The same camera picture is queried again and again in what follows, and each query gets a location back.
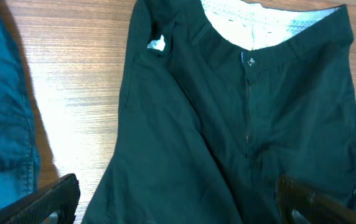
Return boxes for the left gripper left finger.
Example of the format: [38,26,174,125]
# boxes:
[0,174,80,224]

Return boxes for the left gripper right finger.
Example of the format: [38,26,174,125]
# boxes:
[276,176,356,224]

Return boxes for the black shorts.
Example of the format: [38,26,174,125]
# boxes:
[83,1,356,223]

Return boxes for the dark navy denim garment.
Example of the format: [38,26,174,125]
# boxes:
[0,18,40,209]

